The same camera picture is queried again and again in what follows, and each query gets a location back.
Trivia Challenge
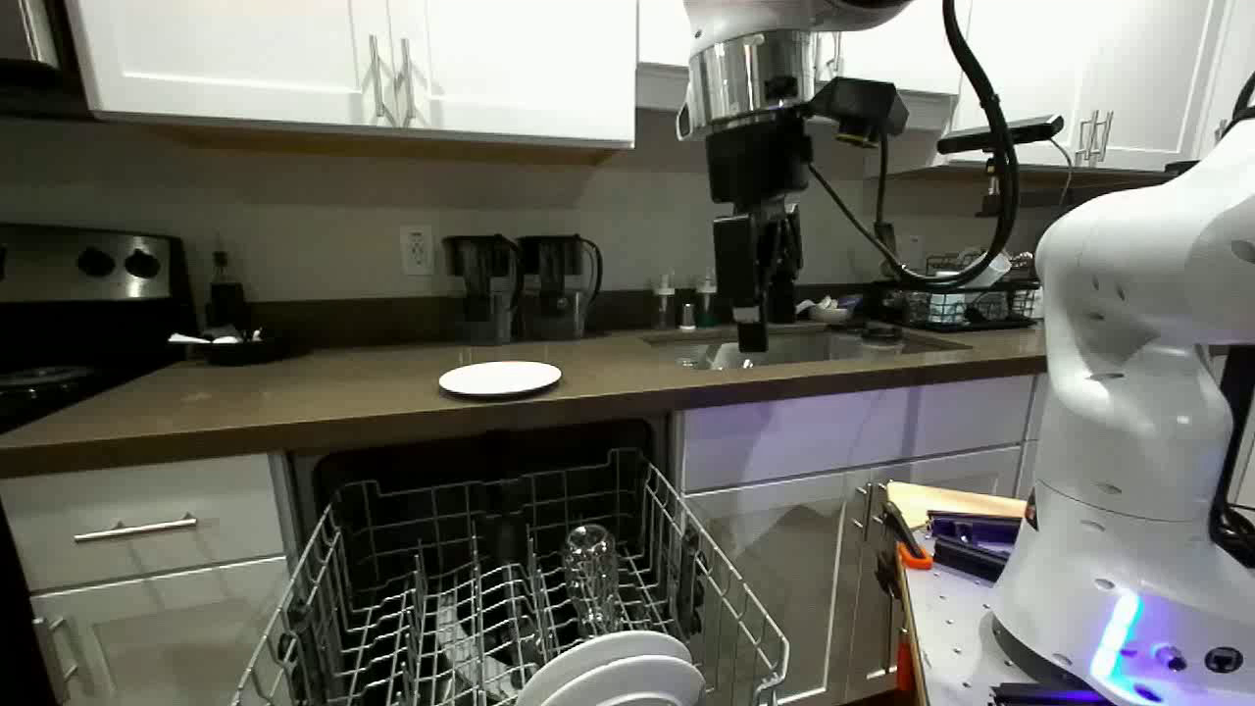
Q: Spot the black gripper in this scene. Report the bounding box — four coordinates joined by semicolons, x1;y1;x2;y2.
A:
700;105;815;355

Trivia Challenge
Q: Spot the black built-in dishwasher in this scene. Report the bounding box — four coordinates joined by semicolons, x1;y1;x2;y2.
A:
287;410;681;706

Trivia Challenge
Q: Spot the steel kitchen sink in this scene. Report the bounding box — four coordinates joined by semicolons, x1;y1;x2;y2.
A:
643;322;973;377

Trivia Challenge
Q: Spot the white sink base cabinet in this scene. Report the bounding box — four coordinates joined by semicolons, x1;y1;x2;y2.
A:
669;372;1051;706

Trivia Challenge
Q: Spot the black dish drying rack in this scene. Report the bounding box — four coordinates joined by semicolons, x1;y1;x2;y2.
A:
872;249;1048;334

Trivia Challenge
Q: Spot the yellow wooden board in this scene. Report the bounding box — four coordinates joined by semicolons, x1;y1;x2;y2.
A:
883;479;1032;533

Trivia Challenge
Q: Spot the black purple clamp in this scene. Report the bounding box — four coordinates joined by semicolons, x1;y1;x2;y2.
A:
924;509;1032;580

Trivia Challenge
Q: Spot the clear drinking glass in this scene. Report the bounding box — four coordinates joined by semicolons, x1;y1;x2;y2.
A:
560;518;627;643

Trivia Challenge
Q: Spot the dark glass bottle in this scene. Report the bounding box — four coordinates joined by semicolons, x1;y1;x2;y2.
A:
202;245;254;334

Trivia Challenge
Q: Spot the black spoon rest dish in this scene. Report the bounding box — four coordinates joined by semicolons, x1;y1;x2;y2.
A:
163;325;296;367

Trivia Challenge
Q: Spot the white double door cabinet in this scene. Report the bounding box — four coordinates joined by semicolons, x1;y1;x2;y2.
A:
64;0;643;154

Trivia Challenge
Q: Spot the black steel stove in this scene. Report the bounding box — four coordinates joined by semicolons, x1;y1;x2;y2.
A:
0;220;202;431

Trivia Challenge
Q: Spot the white drawer base cabinet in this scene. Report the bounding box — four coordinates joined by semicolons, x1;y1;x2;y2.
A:
0;450;303;706

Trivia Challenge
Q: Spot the steel range hood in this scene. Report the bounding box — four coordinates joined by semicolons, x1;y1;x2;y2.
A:
0;0;86;84

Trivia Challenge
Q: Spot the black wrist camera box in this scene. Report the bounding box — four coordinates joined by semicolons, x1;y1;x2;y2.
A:
807;73;912;147

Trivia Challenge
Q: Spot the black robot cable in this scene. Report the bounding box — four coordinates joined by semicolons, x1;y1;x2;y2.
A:
798;0;1027;295

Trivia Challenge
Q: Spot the orange handled tool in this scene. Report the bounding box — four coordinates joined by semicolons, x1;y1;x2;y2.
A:
877;499;942;577

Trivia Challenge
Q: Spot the silver cabinet door handle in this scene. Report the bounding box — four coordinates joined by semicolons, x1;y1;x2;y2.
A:
360;31;397;128
390;31;431;128

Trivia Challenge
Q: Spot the white corner wall cabinet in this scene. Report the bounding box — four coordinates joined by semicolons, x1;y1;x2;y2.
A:
636;0;1255;177

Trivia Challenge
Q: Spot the white wire dishwasher rack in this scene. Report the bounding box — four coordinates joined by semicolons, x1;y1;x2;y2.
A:
231;445;794;706

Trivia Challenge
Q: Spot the silver drawer handle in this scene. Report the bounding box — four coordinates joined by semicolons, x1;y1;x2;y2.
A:
70;509;202;549

